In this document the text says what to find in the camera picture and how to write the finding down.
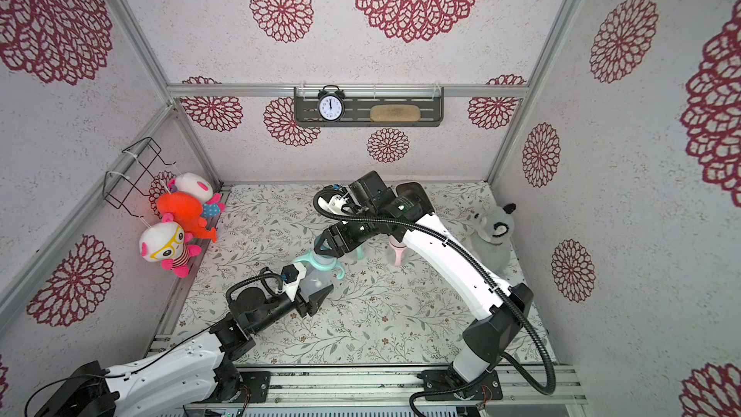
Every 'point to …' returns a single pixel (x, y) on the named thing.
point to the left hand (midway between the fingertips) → (323, 277)
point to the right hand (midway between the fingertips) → (324, 241)
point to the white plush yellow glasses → (168, 243)
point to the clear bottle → (315, 280)
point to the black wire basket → (132, 164)
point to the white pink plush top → (199, 187)
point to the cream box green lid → (419, 188)
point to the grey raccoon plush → (491, 239)
